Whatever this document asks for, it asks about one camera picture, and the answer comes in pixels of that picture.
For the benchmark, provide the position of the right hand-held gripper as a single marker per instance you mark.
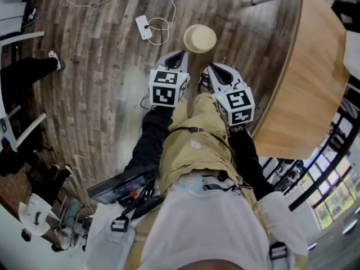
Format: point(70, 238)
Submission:
point(236, 105)

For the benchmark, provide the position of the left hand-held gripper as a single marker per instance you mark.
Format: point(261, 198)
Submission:
point(163, 94)

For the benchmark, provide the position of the cream plastic waste basket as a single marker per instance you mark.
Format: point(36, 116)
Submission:
point(201, 38)

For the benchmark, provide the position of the person's left forearm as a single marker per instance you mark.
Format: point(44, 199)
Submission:
point(152, 139)

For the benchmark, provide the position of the person's right forearm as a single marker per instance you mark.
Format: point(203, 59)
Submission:
point(244, 156)

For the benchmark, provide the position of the person's right shoe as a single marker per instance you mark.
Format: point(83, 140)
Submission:
point(204, 80)

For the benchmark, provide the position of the person's khaki trousers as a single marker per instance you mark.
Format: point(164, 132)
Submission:
point(194, 150)

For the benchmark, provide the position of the large white power strip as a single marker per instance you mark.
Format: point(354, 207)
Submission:
point(143, 29)

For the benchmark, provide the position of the wooden table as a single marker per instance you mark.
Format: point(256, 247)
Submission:
point(306, 80)

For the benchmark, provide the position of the black tablet device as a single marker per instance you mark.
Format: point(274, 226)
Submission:
point(112, 188)

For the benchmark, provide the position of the black railing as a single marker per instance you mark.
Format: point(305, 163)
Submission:
point(298, 202)

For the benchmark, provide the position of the person's white shirt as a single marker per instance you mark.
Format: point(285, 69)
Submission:
point(211, 229)

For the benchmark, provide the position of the window with black frame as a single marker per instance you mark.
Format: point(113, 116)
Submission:
point(334, 198)

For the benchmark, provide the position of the white chair frame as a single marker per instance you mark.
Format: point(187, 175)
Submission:
point(25, 36)

